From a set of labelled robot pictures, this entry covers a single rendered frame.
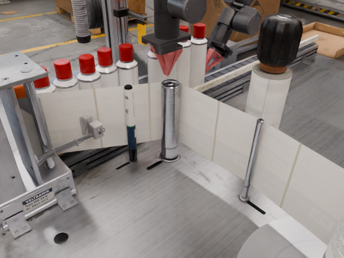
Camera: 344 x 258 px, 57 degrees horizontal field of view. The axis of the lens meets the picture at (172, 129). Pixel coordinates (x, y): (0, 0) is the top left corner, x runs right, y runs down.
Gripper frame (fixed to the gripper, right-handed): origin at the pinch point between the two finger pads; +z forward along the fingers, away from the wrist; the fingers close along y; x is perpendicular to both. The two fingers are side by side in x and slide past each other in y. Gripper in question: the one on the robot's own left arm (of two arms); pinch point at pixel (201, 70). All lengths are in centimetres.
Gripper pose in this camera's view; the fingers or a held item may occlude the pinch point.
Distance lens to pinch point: 100.3
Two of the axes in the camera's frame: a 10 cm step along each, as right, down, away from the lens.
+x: 5.8, 2.0, 7.9
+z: -4.6, 8.8, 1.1
